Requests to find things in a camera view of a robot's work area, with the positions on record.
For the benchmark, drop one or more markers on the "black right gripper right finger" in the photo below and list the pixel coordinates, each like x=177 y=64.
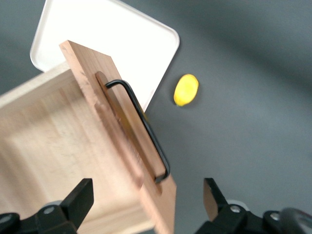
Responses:
x=226 y=217

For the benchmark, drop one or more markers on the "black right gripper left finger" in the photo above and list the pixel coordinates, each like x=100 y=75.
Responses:
x=73 y=207

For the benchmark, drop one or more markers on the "yellow lemon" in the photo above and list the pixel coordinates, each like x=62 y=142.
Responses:
x=186 y=90

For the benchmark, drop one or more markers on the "cream rectangular plastic tray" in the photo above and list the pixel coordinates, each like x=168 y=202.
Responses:
x=109 y=31

